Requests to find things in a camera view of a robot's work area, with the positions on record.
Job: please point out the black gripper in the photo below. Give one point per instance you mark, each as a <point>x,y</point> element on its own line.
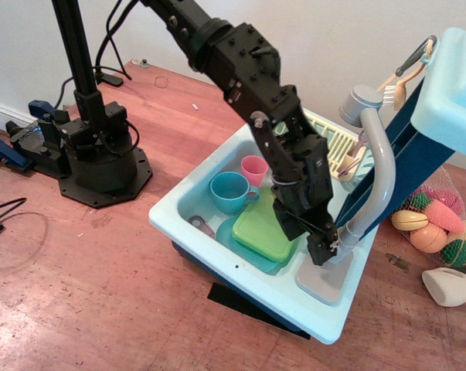
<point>297,156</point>

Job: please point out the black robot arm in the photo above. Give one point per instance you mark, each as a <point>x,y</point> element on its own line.
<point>247,69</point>

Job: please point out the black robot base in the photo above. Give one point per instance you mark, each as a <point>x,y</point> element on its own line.
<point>95,169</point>

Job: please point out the green square toy plate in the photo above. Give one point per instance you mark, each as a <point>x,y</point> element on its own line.
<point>258,229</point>

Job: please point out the teal round toy plate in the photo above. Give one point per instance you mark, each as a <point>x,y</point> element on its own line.
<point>225,237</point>

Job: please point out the light blue toy sink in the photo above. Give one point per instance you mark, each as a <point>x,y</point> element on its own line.
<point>302,296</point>

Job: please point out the pink toy cup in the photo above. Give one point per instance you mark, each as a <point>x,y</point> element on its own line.
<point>254,168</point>

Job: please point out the teal toy mug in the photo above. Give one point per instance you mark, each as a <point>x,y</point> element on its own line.
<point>231,191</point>

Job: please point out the yellow toy dish rack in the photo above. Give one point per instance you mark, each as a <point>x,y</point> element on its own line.
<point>345,152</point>

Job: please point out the brown toy utensil in sink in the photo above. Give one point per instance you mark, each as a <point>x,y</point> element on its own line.
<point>199,223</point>

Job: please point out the mesh bag of toy food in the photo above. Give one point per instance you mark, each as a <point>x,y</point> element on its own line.
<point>433,220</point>

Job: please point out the grey toy faucet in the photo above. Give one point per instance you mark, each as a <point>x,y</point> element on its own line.
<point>361,109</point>

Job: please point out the cream toy bottle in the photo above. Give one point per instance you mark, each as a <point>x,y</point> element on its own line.
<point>446,286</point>

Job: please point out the toy dish brush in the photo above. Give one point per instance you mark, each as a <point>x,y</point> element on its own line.
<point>388,91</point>

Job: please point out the tan toy spoon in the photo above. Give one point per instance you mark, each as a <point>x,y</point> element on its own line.
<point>400,87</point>

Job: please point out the light blue toy shelf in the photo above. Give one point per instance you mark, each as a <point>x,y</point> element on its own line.
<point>440,113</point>

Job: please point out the grey hanging toy utensil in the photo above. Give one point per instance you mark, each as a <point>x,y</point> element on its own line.
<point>415,56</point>

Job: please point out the blue clamp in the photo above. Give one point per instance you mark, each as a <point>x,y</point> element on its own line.
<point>12,158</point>

